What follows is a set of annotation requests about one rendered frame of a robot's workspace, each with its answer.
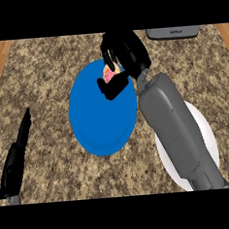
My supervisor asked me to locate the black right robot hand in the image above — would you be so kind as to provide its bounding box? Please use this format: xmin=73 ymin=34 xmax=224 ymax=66
xmin=91 ymin=28 xmax=155 ymax=102

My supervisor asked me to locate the pink frosted cupcake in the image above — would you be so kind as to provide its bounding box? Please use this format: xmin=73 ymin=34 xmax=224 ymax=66
xmin=102 ymin=61 xmax=123 ymax=85

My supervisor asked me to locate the blue plate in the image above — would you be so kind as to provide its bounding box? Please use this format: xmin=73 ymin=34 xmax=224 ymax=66
xmin=65 ymin=55 xmax=142 ymax=159

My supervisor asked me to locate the white plate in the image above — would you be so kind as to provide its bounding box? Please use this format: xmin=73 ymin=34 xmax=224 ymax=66
xmin=151 ymin=98 xmax=222 ymax=195

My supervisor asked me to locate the grey flat appliance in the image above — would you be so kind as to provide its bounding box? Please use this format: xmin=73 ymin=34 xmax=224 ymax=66
xmin=145 ymin=24 xmax=202 ymax=42

